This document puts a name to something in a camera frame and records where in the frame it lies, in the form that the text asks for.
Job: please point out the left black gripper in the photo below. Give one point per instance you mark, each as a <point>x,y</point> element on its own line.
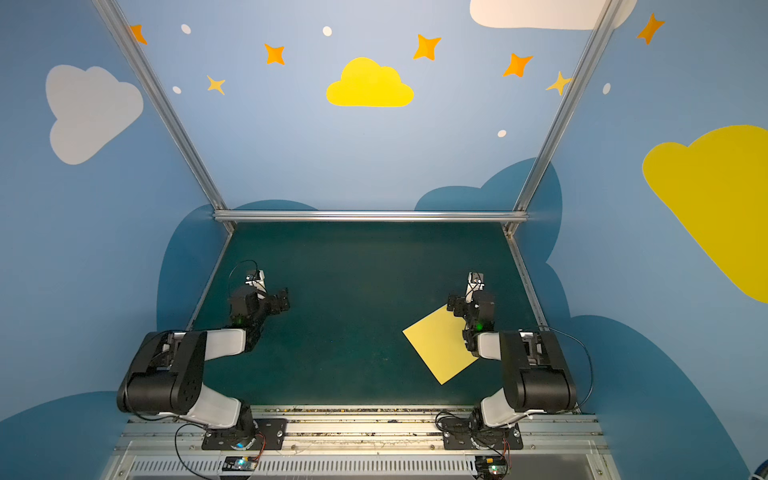
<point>274,300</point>

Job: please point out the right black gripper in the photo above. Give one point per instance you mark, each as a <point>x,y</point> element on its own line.
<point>459,303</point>

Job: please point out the yellow square paper sheet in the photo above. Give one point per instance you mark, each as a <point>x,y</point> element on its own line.
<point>437,339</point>

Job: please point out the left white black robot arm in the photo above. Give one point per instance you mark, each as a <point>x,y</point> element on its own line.
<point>166,375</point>

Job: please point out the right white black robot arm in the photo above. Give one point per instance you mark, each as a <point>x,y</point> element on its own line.
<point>534,373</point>

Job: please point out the right green circuit board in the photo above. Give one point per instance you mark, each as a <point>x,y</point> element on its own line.
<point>490,468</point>

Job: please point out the green circuit board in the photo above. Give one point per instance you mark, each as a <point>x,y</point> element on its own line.
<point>490,468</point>
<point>240,464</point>

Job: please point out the left green circuit board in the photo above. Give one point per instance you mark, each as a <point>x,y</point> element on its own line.
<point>240,464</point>

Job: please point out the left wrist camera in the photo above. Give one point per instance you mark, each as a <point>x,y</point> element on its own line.
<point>255,279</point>

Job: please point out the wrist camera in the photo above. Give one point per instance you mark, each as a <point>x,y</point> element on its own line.
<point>475,283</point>
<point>255,279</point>

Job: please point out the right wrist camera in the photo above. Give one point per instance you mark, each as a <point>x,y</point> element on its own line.
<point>475,283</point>

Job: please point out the rear aluminium frame crossbar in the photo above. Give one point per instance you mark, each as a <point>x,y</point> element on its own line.
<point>274,216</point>

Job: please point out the right aluminium frame post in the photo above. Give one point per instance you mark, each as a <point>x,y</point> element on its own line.
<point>591,55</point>

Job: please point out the aluminium frame post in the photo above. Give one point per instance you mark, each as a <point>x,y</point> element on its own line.
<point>115,21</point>
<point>591,55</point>

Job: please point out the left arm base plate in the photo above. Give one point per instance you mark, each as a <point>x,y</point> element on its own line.
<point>261,433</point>

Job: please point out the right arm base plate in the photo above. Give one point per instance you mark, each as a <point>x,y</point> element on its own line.
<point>457,434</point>

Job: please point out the white slotted cable duct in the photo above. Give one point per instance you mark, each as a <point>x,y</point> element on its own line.
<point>310,466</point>

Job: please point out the front aluminium rail bed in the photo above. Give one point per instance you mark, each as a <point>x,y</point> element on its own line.
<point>570,446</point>

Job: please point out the left aluminium frame post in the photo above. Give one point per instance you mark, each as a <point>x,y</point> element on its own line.
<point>115,21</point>

